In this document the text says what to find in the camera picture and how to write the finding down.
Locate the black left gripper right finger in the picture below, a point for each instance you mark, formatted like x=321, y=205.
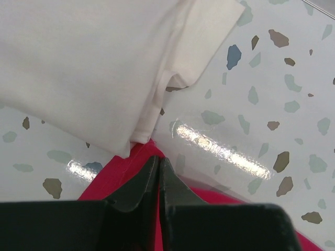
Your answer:
x=190, y=223

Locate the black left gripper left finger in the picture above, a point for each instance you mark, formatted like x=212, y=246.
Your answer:
x=124, y=220

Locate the magenta t shirt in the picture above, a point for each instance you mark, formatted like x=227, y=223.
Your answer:
x=118, y=171

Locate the folded cream t shirt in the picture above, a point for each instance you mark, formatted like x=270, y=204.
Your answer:
x=99, y=69

